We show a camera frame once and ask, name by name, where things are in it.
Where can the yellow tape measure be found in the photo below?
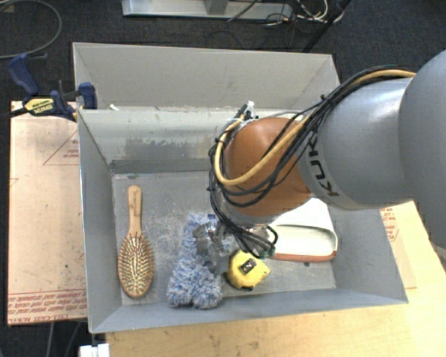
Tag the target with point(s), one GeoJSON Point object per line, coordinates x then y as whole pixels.
{"type": "Point", "coordinates": [241, 273]}

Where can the wooden hairbrush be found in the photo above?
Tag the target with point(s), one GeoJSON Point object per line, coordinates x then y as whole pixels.
{"type": "Point", "coordinates": [135, 262]}

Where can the brown cardboard board, red print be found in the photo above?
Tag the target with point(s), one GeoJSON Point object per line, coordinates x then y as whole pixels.
{"type": "Point", "coordinates": [44, 214]}

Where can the blue and white fluffy cloth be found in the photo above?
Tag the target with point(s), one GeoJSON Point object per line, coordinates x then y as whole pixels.
{"type": "Point", "coordinates": [193, 285]}

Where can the grey metal bin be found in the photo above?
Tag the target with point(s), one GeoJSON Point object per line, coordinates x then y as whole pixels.
{"type": "Point", "coordinates": [163, 87]}

